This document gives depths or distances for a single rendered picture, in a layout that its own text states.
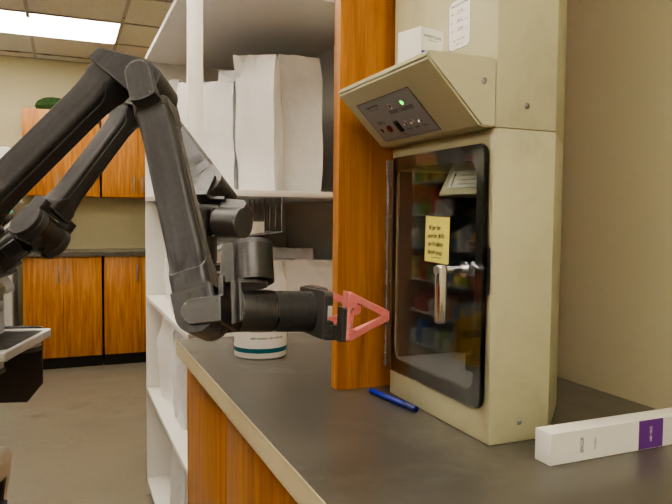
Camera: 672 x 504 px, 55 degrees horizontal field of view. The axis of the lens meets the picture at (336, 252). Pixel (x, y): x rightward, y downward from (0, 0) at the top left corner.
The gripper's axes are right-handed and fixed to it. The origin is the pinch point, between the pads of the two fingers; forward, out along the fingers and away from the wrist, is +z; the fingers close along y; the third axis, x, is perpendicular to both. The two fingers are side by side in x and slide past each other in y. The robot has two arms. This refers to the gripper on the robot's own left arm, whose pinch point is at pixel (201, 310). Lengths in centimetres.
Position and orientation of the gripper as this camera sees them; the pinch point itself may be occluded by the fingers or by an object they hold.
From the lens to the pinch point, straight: 129.1
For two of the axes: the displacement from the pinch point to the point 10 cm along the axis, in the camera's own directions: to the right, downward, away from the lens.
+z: -0.2, 10.0, 0.6
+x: -3.8, -0.6, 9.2
